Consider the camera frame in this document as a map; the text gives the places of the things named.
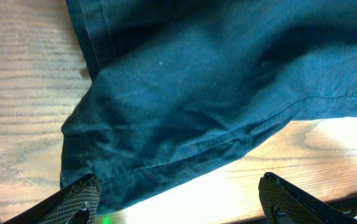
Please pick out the navy blue shorts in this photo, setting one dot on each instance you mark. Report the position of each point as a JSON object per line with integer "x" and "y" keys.
{"x": 181, "y": 88}

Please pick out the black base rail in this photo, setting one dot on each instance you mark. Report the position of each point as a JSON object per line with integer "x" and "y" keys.
{"x": 346, "y": 204}

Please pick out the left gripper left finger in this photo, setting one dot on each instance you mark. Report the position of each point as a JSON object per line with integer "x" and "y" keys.
{"x": 76, "y": 203}

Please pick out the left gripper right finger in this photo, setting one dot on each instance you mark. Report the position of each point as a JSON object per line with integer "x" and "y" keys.
{"x": 283, "y": 202}

